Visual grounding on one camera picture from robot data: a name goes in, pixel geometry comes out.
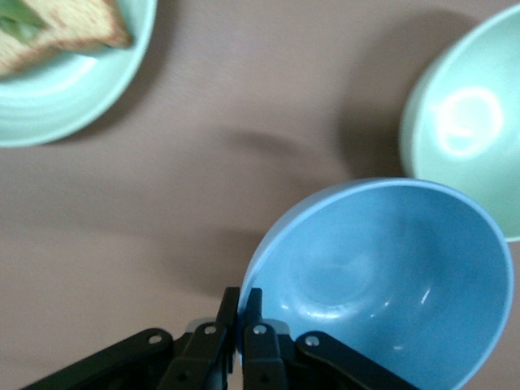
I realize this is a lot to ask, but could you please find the blue bowl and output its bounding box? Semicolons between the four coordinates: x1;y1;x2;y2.
239;177;514;390

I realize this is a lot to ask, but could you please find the pale green plate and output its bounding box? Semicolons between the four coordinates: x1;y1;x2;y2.
0;0;158;148

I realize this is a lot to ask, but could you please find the brown bread slice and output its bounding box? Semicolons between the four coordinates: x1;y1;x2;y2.
0;0;134;78

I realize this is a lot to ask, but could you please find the green lettuce leaf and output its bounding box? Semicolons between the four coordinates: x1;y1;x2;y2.
0;0;46;41

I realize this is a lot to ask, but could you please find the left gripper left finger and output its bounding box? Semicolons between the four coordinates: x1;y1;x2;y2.
24;286;241;390

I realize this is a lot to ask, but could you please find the pale green bowl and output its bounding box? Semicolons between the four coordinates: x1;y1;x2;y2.
400;3;520;244

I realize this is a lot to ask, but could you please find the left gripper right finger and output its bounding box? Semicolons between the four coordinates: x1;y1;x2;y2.
241;287;420;390

